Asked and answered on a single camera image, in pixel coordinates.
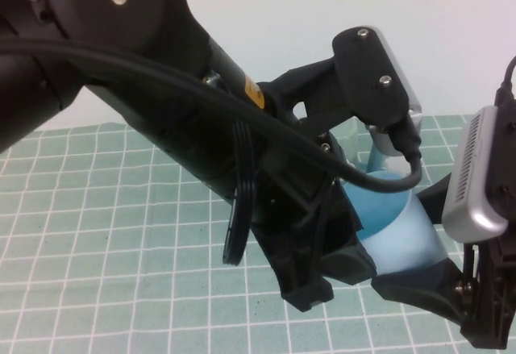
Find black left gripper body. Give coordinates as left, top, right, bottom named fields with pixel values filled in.
left=237, top=123, right=347, bottom=313

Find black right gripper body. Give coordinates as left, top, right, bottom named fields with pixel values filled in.
left=457, top=224, right=516, bottom=351

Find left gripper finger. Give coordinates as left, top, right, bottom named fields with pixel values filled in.
left=334, top=178, right=363, bottom=247
left=321, top=244, right=379, bottom=287

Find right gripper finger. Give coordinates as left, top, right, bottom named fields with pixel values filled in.
left=369, top=256, right=467, bottom=326
left=414, top=173, right=459, bottom=227

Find light blue plastic cup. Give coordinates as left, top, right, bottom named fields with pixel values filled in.
left=345, top=169, right=449, bottom=285

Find blue cup stand white caps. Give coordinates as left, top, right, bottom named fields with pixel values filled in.
left=358, top=144, right=414, bottom=177

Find green white-checked tablecloth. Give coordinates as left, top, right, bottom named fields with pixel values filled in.
left=0, top=114, right=516, bottom=354

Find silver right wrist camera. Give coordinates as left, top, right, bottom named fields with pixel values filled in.
left=441, top=106, right=510, bottom=244

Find black round left camera cable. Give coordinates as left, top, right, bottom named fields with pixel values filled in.
left=0, top=37, right=423, bottom=196

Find black right camera bracket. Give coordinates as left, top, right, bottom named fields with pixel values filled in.
left=485, top=83, right=516, bottom=226

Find black camera bracket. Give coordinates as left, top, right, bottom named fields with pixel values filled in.
left=485, top=83, right=516, bottom=226
left=261, top=27, right=410, bottom=129

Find black flat ribbon cable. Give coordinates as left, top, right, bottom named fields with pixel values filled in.
left=221, top=122, right=259, bottom=267

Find black right camera cable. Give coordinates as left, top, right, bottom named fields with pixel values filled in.
left=497, top=55, right=516, bottom=101

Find black left camera bracket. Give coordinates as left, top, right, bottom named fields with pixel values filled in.
left=261, top=27, right=410, bottom=129

